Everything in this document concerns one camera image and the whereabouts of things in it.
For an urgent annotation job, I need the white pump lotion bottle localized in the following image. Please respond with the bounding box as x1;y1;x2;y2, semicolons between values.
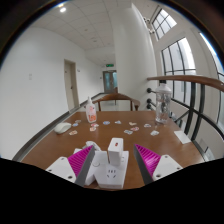
85;96;98;124

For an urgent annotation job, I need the white power strip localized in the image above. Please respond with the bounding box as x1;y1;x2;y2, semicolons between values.
73;147;130;191

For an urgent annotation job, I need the grey glazed hallway door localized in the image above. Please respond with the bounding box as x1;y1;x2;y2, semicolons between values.
102;70;118;94

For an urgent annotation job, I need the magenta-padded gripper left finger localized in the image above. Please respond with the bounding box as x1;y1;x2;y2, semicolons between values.
45;145;96;188

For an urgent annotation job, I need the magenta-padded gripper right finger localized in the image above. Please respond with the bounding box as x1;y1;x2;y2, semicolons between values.
133;143;184;186

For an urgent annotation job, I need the white side door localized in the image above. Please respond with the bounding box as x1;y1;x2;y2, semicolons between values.
63;59;80;112

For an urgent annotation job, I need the small high window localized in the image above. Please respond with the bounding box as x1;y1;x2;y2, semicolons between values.
151;8;178;41

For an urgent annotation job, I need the brown wooden chair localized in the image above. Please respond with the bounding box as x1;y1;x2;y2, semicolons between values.
92;92;141;112

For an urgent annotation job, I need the black railing with wooden handrail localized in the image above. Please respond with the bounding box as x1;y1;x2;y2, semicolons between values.
145;75;224;153

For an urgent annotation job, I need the white charger block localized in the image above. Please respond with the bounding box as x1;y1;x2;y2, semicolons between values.
107;137;125;167

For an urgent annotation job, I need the white computer mouse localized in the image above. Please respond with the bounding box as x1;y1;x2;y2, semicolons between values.
54;122;73;135

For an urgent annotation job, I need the white paper card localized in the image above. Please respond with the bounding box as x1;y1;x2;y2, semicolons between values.
173;130;192;145

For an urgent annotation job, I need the clear plastic water bottle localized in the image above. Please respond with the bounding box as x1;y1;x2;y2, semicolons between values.
154;79;173;126

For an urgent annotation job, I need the tall black-framed window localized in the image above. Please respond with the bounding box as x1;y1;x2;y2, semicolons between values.
160;36;198;105

